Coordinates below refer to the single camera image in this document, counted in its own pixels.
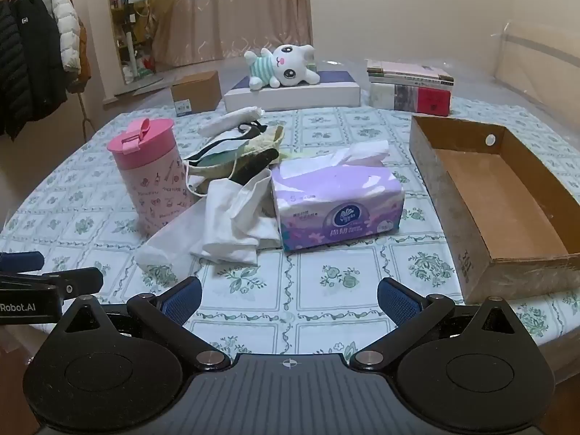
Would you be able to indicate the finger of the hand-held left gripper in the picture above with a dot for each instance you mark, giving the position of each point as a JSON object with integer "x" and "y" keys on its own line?
{"x": 22, "y": 262}
{"x": 77, "y": 281}

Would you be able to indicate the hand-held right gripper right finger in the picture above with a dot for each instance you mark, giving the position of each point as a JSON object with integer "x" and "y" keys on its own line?
{"x": 398, "y": 301}

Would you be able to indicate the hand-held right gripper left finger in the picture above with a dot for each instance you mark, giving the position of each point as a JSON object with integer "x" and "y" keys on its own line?
{"x": 181, "y": 301}

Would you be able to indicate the cardboard box tray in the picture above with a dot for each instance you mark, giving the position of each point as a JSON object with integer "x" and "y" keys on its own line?
{"x": 498, "y": 199}

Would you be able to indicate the yellow towel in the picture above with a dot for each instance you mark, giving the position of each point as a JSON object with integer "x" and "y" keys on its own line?
{"x": 267, "y": 138}

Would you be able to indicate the white sock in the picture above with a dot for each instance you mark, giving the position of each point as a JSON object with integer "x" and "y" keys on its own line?
{"x": 229, "y": 120}

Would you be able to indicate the floral printed tablecloth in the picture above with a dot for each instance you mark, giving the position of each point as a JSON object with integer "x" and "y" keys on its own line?
{"x": 317, "y": 290}

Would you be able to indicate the white cloth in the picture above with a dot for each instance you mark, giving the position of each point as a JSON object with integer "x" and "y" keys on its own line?
{"x": 235, "y": 222}

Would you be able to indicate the purple tissue pack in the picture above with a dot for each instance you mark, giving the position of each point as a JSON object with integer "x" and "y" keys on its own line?
{"x": 335, "y": 199}

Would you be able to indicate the pink tumbler cup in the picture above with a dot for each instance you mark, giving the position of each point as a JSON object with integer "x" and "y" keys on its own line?
{"x": 149, "y": 181}

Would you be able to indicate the black puffer jacket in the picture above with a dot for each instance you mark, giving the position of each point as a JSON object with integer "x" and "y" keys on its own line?
{"x": 9, "y": 63}

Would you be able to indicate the grey marbled book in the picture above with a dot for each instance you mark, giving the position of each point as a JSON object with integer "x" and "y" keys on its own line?
{"x": 406, "y": 98}

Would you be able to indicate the red book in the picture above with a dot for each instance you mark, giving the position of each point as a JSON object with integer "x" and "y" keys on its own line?
{"x": 434, "y": 101}

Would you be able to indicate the white book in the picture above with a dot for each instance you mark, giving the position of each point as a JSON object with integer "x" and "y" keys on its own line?
{"x": 383, "y": 96}

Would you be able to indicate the small brown cardboard box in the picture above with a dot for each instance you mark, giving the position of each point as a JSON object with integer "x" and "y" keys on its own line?
{"x": 199, "y": 90}

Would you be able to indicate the orange jacket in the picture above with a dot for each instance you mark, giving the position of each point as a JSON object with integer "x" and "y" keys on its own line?
{"x": 84, "y": 54}

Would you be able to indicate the thin book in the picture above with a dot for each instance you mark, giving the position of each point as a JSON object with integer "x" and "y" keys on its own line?
{"x": 408, "y": 79}

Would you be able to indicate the white flat box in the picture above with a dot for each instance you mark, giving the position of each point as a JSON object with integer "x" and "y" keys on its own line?
{"x": 294, "y": 97}

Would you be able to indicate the white stand with round base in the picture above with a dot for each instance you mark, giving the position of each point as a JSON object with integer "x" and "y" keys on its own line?
{"x": 132, "y": 54}

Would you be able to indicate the white puffer jacket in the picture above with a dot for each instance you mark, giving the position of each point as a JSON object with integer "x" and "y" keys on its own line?
{"x": 67, "y": 27}

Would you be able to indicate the white plush bunny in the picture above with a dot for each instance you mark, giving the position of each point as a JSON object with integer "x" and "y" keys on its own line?
{"x": 290, "y": 65}

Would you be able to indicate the bookshelf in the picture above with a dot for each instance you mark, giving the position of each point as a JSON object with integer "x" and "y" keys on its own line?
{"x": 124, "y": 9}

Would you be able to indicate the clear plastic sheet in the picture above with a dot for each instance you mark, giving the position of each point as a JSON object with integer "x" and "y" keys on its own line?
{"x": 534, "y": 59}

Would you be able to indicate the beige curtain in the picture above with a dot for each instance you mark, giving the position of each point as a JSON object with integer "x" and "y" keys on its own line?
{"x": 235, "y": 9}

